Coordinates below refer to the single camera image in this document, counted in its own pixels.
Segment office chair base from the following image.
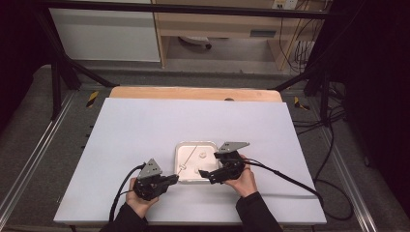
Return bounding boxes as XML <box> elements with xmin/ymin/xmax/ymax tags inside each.
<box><xmin>178</xmin><ymin>35</ymin><xmax>214</xmax><ymax>50</ymax></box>

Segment hanging black cables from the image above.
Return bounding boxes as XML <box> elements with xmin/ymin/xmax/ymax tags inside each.
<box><xmin>278</xmin><ymin>9</ymin><xmax>316</xmax><ymax>74</ymax></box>

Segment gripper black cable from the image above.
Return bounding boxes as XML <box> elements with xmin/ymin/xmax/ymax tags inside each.
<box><xmin>243</xmin><ymin>157</ymin><xmax>355</xmax><ymax>222</ymax></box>
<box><xmin>108</xmin><ymin>162</ymin><xmax>147</xmax><ymax>223</ymax></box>

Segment aluminium rail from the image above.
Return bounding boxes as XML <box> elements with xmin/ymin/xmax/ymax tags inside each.
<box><xmin>321</xmin><ymin>127</ymin><xmax>379</xmax><ymax>232</ymax></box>
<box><xmin>0</xmin><ymin>91</ymin><xmax>77</xmax><ymax>220</ymax></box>

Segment person's left hand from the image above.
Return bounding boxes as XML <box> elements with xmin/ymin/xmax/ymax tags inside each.
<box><xmin>125</xmin><ymin>177</ymin><xmax>161</xmax><ymax>220</ymax></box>

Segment person's right hand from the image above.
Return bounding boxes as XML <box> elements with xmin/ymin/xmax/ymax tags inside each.
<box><xmin>223</xmin><ymin>154</ymin><xmax>259</xmax><ymax>198</ymax></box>

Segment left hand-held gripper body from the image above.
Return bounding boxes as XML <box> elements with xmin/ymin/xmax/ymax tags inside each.
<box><xmin>132</xmin><ymin>158</ymin><xmax>169</xmax><ymax>202</ymax></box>

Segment white cabinet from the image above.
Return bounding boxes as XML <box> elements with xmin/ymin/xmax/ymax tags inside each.
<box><xmin>48</xmin><ymin>7</ymin><xmax>161</xmax><ymax>63</ymax></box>

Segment white square dish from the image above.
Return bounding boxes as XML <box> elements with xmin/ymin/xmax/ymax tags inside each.
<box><xmin>173</xmin><ymin>140</ymin><xmax>220</xmax><ymax>186</ymax></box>

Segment black floor cables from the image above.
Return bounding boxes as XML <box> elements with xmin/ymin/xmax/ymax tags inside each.
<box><xmin>291</xmin><ymin>80</ymin><xmax>348</xmax><ymax>137</ymax></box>

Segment light wooden desk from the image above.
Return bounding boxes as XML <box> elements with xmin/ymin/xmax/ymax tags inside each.
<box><xmin>150</xmin><ymin>0</ymin><xmax>311</xmax><ymax>72</ymax></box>

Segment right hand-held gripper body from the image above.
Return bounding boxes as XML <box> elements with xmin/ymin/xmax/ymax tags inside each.
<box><xmin>209</xmin><ymin>141</ymin><xmax>251</xmax><ymax>186</ymax></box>

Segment black metal frame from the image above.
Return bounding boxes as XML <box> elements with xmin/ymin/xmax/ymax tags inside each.
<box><xmin>31</xmin><ymin>0</ymin><xmax>343</xmax><ymax>128</ymax></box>

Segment thin wooden skewer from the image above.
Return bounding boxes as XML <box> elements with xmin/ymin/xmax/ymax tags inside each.
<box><xmin>176</xmin><ymin>144</ymin><xmax>198</xmax><ymax>177</ymax></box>

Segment wooden table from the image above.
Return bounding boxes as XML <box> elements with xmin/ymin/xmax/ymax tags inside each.
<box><xmin>108</xmin><ymin>85</ymin><xmax>284</xmax><ymax>103</ymax></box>

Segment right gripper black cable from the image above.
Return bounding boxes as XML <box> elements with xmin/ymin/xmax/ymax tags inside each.
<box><xmin>243</xmin><ymin>157</ymin><xmax>355</xmax><ymax>222</ymax></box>

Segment white power strip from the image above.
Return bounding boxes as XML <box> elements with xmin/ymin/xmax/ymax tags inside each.
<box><xmin>272</xmin><ymin>0</ymin><xmax>300</xmax><ymax>11</ymax></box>

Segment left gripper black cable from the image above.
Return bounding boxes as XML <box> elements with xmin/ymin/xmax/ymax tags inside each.
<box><xmin>108</xmin><ymin>162</ymin><xmax>147</xmax><ymax>223</ymax></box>

